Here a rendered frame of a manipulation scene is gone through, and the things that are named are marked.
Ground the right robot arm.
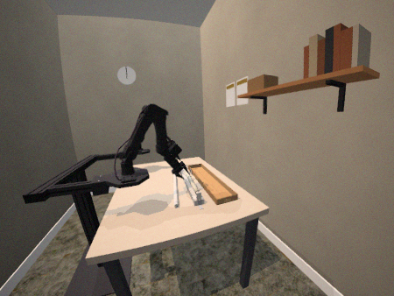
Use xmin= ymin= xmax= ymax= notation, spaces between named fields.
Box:
xmin=121 ymin=104 xmax=182 ymax=183

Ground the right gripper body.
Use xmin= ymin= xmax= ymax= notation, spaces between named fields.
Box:
xmin=169 ymin=159 xmax=186 ymax=175

